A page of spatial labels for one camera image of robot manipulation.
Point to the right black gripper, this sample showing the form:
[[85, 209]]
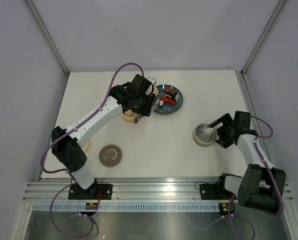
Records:
[[225, 119]]

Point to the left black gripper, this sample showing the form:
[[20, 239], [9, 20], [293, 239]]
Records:
[[147, 110]]

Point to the white steamed bun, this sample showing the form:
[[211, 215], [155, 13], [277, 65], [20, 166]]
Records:
[[155, 91], [128, 113]]

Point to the grey steel lunch box container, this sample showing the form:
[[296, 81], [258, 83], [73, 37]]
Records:
[[204, 135]]

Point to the grey lunch box lid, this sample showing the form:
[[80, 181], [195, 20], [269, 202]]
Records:
[[110, 156]]

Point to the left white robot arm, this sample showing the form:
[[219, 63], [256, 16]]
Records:
[[67, 143]]

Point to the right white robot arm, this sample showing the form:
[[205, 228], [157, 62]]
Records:
[[262, 185]]

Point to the yellow lunch box container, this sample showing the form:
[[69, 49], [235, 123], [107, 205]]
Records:
[[129, 119]]

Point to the yellow lunch box lid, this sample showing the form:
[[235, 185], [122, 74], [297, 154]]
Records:
[[86, 146]]

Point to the red sausage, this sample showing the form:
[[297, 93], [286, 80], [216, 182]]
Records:
[[168, 100]]

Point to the blue ceramic plate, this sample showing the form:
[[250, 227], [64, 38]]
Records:
[[167, 108]]

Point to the brown roasted meat piece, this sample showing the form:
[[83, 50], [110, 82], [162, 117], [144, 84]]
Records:
[[168, 91]]

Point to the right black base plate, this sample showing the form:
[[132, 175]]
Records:
[[212, 191]]

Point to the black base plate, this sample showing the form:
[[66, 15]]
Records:
[[95, 192], [212, 191]]

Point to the right aluminium frame post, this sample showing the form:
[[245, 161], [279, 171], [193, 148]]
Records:
[[266, 30]]

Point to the aluminium frame post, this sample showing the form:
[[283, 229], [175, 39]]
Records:
[[266, 30], [47, 36]]

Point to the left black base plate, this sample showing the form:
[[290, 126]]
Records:
[[95, 192]]

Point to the aluminium front rail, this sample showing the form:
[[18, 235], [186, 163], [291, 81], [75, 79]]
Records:
[[161, 189]]

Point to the left aluminium frame post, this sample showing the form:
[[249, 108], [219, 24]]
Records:
[[47, 36]]

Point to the white slotted cable duct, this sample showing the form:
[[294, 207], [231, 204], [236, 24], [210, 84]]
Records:
[[149, 207]]

